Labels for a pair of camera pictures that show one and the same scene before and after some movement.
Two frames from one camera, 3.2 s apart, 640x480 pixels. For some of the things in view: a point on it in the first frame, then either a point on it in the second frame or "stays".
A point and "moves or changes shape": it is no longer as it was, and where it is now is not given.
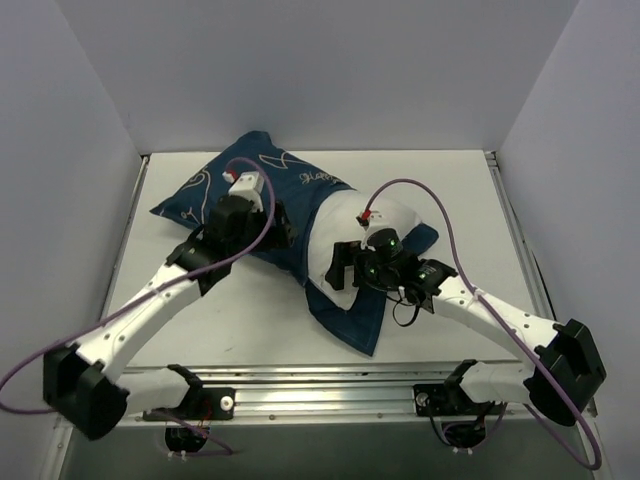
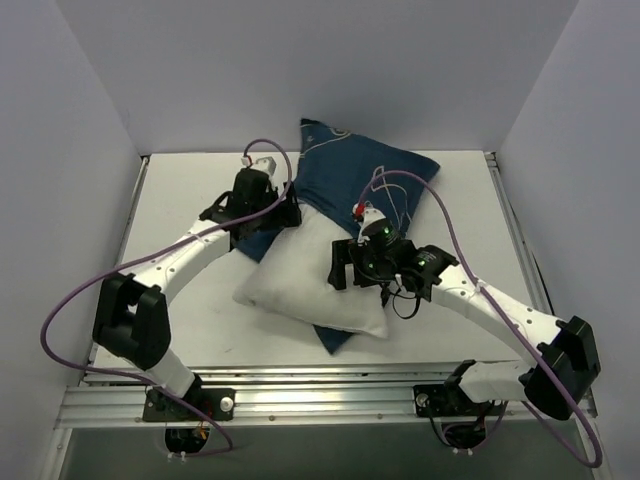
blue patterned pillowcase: [263, 168] → [333, 338]
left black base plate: [199, 404] stays
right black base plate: [440, 400] stays
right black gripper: [350, 267] stays
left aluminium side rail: [144, 163] stays
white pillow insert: [334, 220] moves or changes shape
